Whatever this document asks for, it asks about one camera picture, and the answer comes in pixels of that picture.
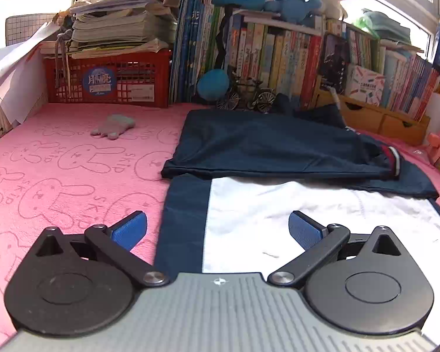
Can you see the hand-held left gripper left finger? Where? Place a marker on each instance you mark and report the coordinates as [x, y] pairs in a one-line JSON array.
[[130, 231]]

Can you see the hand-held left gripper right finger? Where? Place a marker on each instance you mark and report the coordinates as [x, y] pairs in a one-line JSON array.
[[306, 229]]

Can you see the navy and white jacket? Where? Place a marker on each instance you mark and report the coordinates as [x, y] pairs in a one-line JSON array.
[[278, 143]]

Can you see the pink rabbit print blanket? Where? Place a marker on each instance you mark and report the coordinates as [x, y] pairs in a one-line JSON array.
[[58, 161]]

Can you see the grey rabbit-shaped cloth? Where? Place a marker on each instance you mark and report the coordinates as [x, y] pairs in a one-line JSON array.
[[113, 126]]

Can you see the wooden drawer organizer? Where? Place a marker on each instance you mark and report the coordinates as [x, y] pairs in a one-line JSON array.
[[366, 115]]

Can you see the black model bicycle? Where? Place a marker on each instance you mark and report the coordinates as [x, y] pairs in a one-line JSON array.
[[266, 101]]

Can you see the white printed cardboard box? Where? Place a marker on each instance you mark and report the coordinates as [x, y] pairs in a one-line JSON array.
[[365, 84]]

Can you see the red plastic crate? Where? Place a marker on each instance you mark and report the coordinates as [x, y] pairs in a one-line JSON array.
[[139, 69]]

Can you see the black smartphone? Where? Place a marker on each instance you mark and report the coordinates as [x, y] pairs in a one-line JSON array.
[[333, 62]]

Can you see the row of upright books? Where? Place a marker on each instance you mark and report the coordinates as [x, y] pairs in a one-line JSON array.
[[278, 51]]

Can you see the loose white paper sheets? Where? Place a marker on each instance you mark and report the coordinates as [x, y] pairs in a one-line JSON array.
[[18, 66]]

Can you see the stack of paper workbooks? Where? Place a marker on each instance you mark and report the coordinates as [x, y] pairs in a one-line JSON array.
[[113, 25]]

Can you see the pale green paper stack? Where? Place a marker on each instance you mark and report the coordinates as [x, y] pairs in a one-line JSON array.
[[385, 25]]

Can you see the gridded board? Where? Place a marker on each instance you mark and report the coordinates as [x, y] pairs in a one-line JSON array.
[[25, 29]]

